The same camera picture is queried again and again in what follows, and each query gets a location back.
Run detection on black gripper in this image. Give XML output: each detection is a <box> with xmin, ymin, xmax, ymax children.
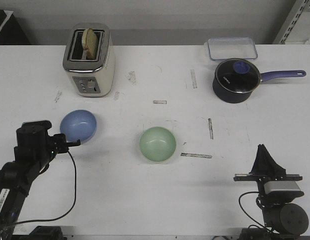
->
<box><xmin>46</xmin><ymin>133</ymin><xmax>81</xmax><ymax>154</ymax></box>
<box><xmin>233</xmin><ymin>144</ymin><xmax>303</xmax><ymax>190</ymax></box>

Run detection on blue bowl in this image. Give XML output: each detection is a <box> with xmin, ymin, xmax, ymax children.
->
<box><xmin>59</xmin><ymin>109</ymin><xmax>97</xmax><ymax>143</ymax></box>

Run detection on green bowl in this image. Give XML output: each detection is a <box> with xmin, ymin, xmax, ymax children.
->
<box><xmin>139</xmin><ymin>126</ymin><xmax>177</xmax><ymax>163</ymax></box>

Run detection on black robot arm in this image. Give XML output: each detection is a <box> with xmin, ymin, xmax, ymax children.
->
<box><xmin>233</xmin><ymin>144</ymin><xmax>309</xmax><ymax>240</ymax></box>
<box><xmin>0</xmin><ymin>120</ymin><xmax>81</xmax><ymax>240</ymax></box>

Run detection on cream and steel toaster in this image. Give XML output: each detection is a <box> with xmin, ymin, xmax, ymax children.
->
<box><xmin>62</xmin><ymin>23</ymin><xmax>116</xmax><ymax>98</ymax></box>

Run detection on dark blue saucepan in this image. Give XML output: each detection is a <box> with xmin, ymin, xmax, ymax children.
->
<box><xmin>212</xmin><ymin>68</ymin><xmax>307</xmax><ymax>104</ymax></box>

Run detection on glass pot lid blue knob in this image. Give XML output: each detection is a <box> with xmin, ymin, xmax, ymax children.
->
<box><xmin>215</xmin><ymin>58</ymin><xmax>261</xmax><ymax>94</ymax></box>

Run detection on toasted bread slice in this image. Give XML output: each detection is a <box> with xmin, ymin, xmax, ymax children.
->
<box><xmin>81</xmin><ymin>28</ymin><xmax>98</xmax><ymax>60</ymax></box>

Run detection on clear plastic food container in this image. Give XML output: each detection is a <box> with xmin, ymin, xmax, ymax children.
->
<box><xmin>207</xmin><ymin>37</ymin><xmax>258</xmax><ymax>61</ymax></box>

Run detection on black box with white edge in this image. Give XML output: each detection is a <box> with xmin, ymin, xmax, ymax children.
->
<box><xmin>0</xmin><ymin>9</ymin><xmax>31</xmax><ymax>45</ymax></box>

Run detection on grey metal shelf upright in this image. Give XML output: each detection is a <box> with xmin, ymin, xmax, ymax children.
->
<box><xmin>272</xmin><ymin>0</ymin><xmax>310</xmax><ymax>45</ymax></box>

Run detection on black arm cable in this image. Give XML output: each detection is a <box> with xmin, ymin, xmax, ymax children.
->
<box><xmin>238</xmin><ymin>191</ymin><xmax>266</xmax><ymax>228</ymax></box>
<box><xmin>4</xmin><ymin>149</ymin><xmax>77</xmax><ymax>228</ymax></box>

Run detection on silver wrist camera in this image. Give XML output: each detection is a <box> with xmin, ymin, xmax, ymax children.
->
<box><xmin>263</xmin><ymin>180</ymin><xmax>304</xmax><ymax>198</ymax></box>

